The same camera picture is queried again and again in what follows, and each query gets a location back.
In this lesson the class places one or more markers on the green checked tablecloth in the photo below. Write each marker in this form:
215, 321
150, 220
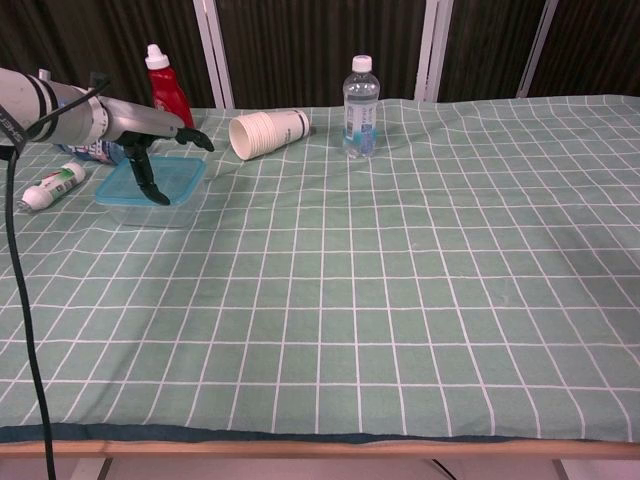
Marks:
350, 275

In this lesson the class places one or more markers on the clear blue plastic tray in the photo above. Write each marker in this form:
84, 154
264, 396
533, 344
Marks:
150, 217

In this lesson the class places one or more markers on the small white labelled bottle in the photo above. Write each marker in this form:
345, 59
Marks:
55, 185

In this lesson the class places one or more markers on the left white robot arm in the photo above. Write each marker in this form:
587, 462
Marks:
55, 107

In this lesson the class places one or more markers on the wooden table frame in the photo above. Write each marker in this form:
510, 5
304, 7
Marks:
320, 449

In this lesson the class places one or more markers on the white partition post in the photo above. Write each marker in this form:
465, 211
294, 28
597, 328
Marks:
537, 47
431, 50
216, 55

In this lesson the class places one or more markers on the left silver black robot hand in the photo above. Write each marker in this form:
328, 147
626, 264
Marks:
140, 120

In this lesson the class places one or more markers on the blue drink bottle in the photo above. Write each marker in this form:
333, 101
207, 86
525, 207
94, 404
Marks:
95, 152

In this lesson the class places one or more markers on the clear water bottle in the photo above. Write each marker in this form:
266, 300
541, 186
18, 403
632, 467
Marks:
361, 115

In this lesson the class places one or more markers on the red ketchup squeeze bottle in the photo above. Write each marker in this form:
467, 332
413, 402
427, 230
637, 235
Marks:
167, 90

